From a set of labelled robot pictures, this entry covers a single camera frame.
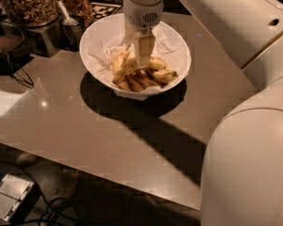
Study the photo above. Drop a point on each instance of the black device with cable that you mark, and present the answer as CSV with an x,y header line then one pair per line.
x,y
15,52

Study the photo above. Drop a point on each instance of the dark metal cup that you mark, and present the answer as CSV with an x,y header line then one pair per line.
x,y
70,35

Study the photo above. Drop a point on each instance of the black white marker tag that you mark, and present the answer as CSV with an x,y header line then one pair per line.
x,y
103,10

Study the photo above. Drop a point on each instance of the white plastic spoon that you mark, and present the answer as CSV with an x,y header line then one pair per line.
x,y
67,19

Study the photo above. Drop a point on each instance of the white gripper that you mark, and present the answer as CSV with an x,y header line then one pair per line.
x,y
141,15

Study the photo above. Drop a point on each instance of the white bowl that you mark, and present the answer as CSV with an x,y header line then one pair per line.
x,y
181,66

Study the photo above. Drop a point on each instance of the steel jar stand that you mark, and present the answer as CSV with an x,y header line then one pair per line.
x,y
44,40

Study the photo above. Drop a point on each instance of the white paper liner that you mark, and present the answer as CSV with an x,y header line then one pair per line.
x,y
104,38

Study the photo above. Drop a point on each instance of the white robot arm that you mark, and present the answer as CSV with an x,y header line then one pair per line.
x,y
242,173

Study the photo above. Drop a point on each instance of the small glass nut jar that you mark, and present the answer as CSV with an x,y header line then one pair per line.
x,y
81,9

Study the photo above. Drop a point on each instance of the right small yellow banana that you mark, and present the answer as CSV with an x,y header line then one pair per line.
x,y
162,77

